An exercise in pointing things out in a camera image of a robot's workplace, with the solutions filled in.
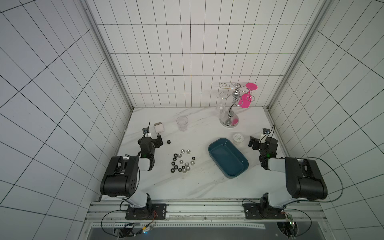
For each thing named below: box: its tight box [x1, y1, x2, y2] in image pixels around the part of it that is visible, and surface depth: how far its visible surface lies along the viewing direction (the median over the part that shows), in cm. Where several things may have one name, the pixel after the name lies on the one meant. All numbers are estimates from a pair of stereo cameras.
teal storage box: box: [208, 138, 249, 179], surface depth 92 cm
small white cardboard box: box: [154, 122, 164, 134], surface depth 109 cm
